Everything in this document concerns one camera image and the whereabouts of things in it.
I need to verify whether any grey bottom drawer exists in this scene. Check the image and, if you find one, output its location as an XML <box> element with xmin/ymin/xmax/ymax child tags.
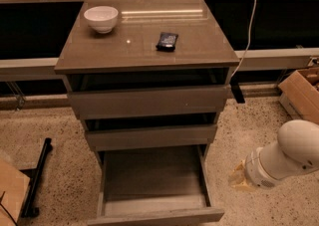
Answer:
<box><xmin>88</xmin><ymin>145</ymin><xmax>224</xmax><ymax>226</ymax></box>

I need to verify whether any grey drawer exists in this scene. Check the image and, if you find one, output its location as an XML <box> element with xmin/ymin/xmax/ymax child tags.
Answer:
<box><xmin>69</xmin><ymin>69</ymin><xmax>228</xmax><ymax>119</ymax></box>
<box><xmin>85</xmin><ymin>113</ymin><xmax>217</xmax><ymax>151</ymax></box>
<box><xmin>88</xmin><ymin>145</ymin><xmax>224</xmax><ymax>226</ymax></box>

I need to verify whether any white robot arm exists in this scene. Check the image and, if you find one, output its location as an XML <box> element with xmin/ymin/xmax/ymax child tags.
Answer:
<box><xmin>228</xmin><ymin>119</ymin><xmax>319</xmax><ymax>191</ymax></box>

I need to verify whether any grey middle drawer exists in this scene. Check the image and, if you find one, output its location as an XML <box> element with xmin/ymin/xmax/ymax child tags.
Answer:
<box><xmin>85</xmin><ymin>113</ymin><xmax>217</xmax><ymax>151</ymax></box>

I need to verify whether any grey drawer cabinet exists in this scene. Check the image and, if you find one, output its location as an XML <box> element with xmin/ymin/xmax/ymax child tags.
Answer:
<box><xmin>54</xmin><ymin>0</ymin><xmax>240</xmax><ymax>168</ymax></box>

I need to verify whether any grey top drawer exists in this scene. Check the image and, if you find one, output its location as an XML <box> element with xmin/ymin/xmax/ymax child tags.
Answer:
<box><xmin>69</xmin><ymin>69</ymin><xmax>228</xmax><ymax>119</ymax></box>

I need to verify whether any black cabinet foot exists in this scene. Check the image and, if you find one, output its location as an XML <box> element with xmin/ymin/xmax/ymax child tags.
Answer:
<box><xmin>231</xmin><ymin>84</ymin><xmax>245</xmax><ymax>104</ymax></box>

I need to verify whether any cardboard box right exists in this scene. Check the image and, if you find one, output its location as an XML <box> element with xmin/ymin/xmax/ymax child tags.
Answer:
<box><xmin>279</xmin><ymin>67</ymin><xmax>319</xmax><ymax>123</ymax></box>

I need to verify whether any cardboard box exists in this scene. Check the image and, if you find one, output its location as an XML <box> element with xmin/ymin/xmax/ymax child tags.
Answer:
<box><xmin>279</xmin><ymin>67</ymin><xmax>319</xmax><ymax>123</ymax></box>
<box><xmin>0</xmin><ymin>159</ymin><xmax>30</xmax><ymax>226</ymax></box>

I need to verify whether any dark snack packet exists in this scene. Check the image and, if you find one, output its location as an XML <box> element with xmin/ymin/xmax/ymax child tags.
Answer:
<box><xmin>157</xmin><ymin>32</ymin><xmax>178</xmax><ymax>52</ymax></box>

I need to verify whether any white ceramic bowl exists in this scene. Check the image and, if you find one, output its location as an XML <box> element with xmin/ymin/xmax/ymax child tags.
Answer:
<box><xmin>84</xmin><ymin>6</ymin><xmax>119</xmax><ymax>34</ymax></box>

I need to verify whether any black metal bar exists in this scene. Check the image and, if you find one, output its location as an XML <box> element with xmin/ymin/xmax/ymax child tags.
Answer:
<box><xmin>21</xmin><ymin>137</ymin><xmax>53</xmax><ymax>218</ymax></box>

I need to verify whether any cardboard box left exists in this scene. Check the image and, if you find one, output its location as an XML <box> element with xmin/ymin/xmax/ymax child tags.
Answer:
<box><xmin>0</xmin><ymin>159</ymin><xmax>30</xmax><ymax>226</ymax></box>

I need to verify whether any white cable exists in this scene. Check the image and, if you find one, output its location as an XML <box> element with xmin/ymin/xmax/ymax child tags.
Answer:
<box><xmin>229</xmin><ymin>0</ymin><xmax>258</xmax><ymax>79</ymax></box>

